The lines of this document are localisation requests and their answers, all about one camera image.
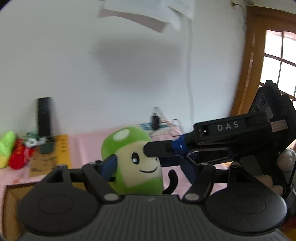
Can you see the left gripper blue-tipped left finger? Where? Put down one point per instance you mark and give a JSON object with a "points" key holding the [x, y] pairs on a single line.
{"points": [[97, 175]]}

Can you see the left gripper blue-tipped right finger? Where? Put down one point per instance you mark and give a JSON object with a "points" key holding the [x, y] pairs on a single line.
{"points": [[201, 177]]}

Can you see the green plush toy with face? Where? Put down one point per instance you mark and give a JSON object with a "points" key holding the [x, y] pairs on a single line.
{"points": [[136, 173]]}

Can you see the right human hand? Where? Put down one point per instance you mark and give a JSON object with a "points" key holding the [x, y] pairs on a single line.
{"points": [[268, 182]]}

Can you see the pink floral bed sheet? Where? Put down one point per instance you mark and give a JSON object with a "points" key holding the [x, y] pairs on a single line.
{"points": [[85, 148]]}

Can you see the yellow cardboard box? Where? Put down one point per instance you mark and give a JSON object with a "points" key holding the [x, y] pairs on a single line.
{"points": [[43, 164]]}

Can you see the small panda plush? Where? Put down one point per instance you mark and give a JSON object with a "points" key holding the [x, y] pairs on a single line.
{"points": [[46, 145]]}

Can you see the red plush toy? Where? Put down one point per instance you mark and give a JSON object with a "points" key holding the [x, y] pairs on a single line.
{"points": [[20, 156]]}

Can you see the black rectangular box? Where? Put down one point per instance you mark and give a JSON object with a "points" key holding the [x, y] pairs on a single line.
{"points": [[44, 117]]}

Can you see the lime green plush toy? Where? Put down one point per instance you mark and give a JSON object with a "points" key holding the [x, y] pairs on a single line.
{"points": [[7, 145]]}

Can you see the brown cardboard box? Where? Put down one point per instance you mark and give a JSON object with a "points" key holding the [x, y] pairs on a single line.
{"points": [[12, 193]]}

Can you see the black charger with cable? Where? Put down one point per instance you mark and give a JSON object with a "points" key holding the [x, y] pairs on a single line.
{"points": [[159, 125]]}

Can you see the wooden window frame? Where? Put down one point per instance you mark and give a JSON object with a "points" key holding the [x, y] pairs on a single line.
{"points": [[269, 54]]}

